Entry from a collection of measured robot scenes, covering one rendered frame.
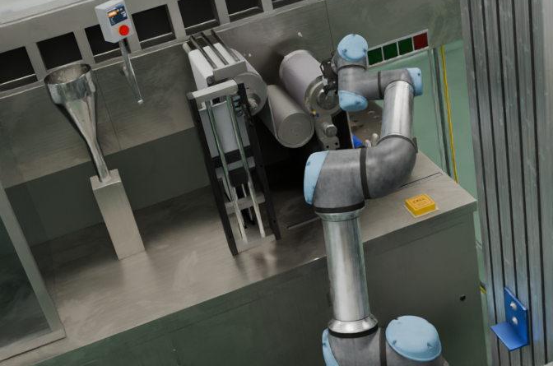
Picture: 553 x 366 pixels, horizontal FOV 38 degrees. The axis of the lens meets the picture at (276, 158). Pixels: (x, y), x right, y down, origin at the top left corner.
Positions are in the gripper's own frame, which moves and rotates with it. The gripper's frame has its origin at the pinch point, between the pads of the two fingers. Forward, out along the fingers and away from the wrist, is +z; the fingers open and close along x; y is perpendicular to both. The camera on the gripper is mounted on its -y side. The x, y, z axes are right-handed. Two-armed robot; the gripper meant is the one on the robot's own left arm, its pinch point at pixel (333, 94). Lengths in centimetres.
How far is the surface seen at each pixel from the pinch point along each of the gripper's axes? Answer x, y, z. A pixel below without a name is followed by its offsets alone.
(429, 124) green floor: -111, 17, 218
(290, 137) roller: 15.4, -6.3, 10.5
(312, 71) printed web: 2.1, 10.5, 5.9
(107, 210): 76, -8, 19
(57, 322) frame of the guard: 98, -36, 5
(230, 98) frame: 32.5, 4.6, -15.0
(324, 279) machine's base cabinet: 21, -51, 13
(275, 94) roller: 13.4, 10.3, 17.7
